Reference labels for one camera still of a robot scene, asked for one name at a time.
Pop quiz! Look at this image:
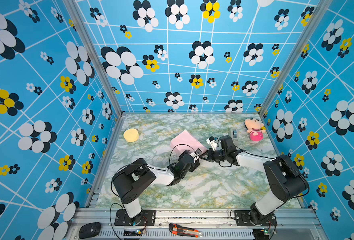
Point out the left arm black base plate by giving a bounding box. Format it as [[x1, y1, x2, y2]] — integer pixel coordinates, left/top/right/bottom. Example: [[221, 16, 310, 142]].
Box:
[[114, 209, 156, 226]]

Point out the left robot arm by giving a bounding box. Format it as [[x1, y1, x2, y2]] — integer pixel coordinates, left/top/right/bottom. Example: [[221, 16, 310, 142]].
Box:
[[111, 149, 202, 221]]

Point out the pink plush doll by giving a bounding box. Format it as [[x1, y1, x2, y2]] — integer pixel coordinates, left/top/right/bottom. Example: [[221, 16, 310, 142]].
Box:
[[244, 118, 266, 142]]

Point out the black computer mouse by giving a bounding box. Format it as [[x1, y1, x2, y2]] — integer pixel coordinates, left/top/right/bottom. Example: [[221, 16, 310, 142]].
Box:
[[78, 222, 102, 240]]

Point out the small circuit board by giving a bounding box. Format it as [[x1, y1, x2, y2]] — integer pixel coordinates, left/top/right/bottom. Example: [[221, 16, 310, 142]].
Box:
[[253, 229, 271, 240], [123, 230, 144, 237]]

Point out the yellow round sponge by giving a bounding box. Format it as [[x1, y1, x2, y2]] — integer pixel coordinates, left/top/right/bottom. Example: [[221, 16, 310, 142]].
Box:
[[123, 129, 140, 143]]

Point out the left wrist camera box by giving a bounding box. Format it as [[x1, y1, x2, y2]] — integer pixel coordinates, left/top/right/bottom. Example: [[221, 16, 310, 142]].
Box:
[[193, 149, 202, 162]]

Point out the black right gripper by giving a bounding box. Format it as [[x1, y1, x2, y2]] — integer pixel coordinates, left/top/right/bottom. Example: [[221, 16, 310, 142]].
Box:
[[201, 149, 228, 162]]

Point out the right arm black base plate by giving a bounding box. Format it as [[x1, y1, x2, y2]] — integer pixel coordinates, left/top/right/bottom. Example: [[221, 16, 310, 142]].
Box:
[[230, 210, 278, 228]]

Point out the left small circuit board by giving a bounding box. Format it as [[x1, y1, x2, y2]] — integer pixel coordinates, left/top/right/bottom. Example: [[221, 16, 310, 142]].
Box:
[[123, 230, 144, 237]]

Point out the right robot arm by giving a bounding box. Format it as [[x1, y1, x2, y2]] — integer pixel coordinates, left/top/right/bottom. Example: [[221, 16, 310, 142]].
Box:
[[200, 136, 309, 226]]

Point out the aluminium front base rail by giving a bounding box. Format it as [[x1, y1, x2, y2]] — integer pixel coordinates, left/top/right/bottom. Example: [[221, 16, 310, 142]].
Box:
[[66, 208, 328, 240]]

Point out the aluminium frame post right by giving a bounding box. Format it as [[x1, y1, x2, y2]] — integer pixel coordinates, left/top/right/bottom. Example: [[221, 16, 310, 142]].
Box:
[[258, 0, 333, 118]]

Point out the purple wrapping paper sheet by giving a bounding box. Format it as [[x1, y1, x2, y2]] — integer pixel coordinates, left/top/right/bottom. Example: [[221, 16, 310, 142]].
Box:
[[170, 130, 208, 156]]

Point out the aluminium frame post left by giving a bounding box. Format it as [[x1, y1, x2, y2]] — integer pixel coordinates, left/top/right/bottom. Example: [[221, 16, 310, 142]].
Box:
[[63, 0, 123, 119]]

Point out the aluminium frame post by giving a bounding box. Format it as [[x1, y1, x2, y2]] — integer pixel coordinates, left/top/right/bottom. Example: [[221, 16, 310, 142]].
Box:
[[258, 0, 333, 118], [63, 0, 123, 119]]

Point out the small grey white device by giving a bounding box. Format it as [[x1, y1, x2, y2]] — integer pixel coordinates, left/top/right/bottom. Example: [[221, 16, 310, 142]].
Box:
[[230, 128, 240, 141]]

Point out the orange black utility knife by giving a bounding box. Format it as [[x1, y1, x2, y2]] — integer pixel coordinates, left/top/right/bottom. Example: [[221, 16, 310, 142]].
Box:
[[169, 223, 203, 238]]

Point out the right small circuit board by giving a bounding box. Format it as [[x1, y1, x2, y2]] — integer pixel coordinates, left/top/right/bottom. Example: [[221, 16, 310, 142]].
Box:
[[253, 229, 271, 240]]

